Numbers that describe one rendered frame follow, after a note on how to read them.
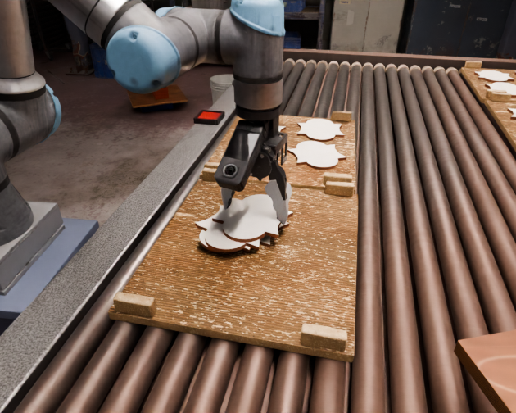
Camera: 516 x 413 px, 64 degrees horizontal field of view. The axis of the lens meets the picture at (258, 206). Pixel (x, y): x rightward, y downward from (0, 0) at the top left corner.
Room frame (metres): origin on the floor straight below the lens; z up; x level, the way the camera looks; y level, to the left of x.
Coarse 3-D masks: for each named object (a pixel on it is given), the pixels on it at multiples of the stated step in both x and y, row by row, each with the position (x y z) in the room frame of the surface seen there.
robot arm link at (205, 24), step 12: (156, 12) 0.65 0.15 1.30; (168, 12) 0.65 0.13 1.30; (180, 12) 0.62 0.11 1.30; (192, 12) 0.63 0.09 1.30; (204, 12) 0.64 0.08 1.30; (216, 12) 0.64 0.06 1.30; (192, 24) 0.59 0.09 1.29; (204, 24) 0.62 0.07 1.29; (216, 24) 0.62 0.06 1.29; (204, 36) 0.60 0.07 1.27; (216, 36) 0.61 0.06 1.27; (204, 48) 0.60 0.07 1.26; (216, 48) 0.61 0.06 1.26; (204, 60) 0.63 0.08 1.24; (216, 60) 0.62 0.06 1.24
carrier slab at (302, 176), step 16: (288, 128) 1.10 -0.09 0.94; (352, 128) 1.10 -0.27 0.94; (224, 144) 0.99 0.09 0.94; (288, 144) 0.99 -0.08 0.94; (336, 144) 0.99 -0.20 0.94; (352, 144) 0.99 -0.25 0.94; (288, 160) 0.90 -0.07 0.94; (352, 160) 0.90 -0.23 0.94; (288, 176) 0.82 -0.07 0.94; (304, 176) 0.82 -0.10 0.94; (320, 176) 0.82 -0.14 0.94; (352, 176) 0.82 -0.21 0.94
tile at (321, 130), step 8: (312, 120) 1.13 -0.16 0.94; (320, 120) 1.13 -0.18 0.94; (328, 120) 1.13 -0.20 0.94; (304, 128) 1.08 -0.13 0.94; (312, 128) 1.08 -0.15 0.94; (320, 128) 1.08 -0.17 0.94; (328, 128) 1.08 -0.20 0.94; (336, 128) 1.08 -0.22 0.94; (312, 136) 1.02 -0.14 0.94; (320, 136) 1.02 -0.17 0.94; (328, 136) 1.02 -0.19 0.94; (336, 136) 1.04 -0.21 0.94
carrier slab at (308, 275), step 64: (192, 192) 0.75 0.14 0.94; (256, 192) 0.75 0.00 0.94; (320, 192) 0.75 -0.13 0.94; (192, 256) 0.54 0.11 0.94; (256, 256) 0.54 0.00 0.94; (320, 256) 0.54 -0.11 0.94; (128, 320) 0.41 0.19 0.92; (192, 320) 0.40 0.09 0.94; (256, 320) 0.40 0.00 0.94; (320, 320) 0.40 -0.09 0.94
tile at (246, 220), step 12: (240, 204) 0.65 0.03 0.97; (252, 204) 0.65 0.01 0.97; (264, 204) 0.65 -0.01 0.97; (216, 216) 0.61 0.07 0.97; (228, 216) 0.61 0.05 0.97; (240, 216) 0.61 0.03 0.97; (252, 216) 0.61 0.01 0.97; (264, 216) 0.61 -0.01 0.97; (276, 216) 0.61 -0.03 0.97; (288, 216) 0.62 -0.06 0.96; (228, 228) 0.58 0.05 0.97; (240, 228) 0.58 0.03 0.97; (252, 228) 0.58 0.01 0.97; (264, 228) 0.58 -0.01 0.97; (276, 228) 0.58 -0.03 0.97; (240, 240) 0.55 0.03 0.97; (252, 240) 0.55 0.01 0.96
